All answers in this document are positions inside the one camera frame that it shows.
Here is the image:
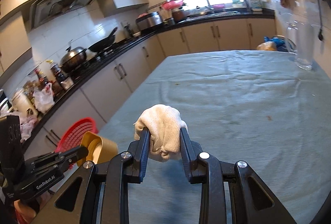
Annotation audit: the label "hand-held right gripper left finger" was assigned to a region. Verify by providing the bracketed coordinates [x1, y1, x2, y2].
[28, 128, 151, 224]

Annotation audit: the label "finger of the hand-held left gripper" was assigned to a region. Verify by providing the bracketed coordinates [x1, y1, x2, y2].
[59, 146, 89, 165]

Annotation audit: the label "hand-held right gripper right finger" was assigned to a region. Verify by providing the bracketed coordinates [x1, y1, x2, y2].
[180, 127, 298, 224]

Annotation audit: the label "red plastic basket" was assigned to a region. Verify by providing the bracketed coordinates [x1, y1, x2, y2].
[55, 117, 99, 155]

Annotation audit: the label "yellow plastic container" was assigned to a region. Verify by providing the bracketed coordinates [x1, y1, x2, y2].
[77, 131, 118, 166]

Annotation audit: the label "white cloth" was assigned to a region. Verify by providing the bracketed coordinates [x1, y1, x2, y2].
[133, 104, 188, 163]

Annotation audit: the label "pink plastic bag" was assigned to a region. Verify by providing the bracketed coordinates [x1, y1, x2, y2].
[19, 115, 39, 142]

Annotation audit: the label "white printed plastic bag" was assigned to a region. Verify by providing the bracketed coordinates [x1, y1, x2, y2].
[33, 84, 55, 113]

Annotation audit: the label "white electric cooker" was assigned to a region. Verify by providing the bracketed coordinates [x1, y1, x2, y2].
[12, 88, 38, 118]

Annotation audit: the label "grey-blue tablecloth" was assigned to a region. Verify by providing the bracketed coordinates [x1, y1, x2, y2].
[98, 49, 331, 224]

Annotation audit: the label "row of condiment bottles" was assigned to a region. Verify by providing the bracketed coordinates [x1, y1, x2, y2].
[24, 60, 74, 100]

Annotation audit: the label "steel pot with lid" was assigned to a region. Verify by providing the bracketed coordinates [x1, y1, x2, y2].
[60, 42, 88, 73]

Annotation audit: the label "black kitchen countertop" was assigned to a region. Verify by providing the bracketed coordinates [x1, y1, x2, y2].
[0, 8, 275, 160]

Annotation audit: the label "gas stove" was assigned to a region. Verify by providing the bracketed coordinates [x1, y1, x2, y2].
[85, 42, 135, 61]

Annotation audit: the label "black wok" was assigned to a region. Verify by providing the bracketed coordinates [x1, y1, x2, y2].
[88, 28, 118, 53]

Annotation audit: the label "cream lower kitchen cabinets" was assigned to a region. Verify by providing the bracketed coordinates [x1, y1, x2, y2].
[24, 18, 277, 162]

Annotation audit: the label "steel countertop appliance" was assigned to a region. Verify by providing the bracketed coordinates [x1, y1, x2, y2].
[136, 11, 163, 30]

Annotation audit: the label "bagged bread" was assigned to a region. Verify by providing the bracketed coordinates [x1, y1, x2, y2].
[256, 41, 277, 51]

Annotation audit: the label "dark cooking pot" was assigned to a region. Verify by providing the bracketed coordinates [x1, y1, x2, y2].
[172, 8, 187, 23]

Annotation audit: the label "pan in sink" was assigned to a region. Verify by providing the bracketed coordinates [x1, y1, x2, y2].
[187, 7, 211, 18]

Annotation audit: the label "red plastic basin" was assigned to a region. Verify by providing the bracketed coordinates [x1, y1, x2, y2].
[161, 0, 185, 10]

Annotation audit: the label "blue plastic bag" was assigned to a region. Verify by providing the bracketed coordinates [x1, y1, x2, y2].
[264, 36, 293, 52]

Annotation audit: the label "clear glass pitcher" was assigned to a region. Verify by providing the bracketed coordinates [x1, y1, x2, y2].
[286, 21, 314, 71]

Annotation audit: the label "black power cable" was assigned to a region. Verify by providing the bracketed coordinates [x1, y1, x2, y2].
[312, 0, 325, 41]

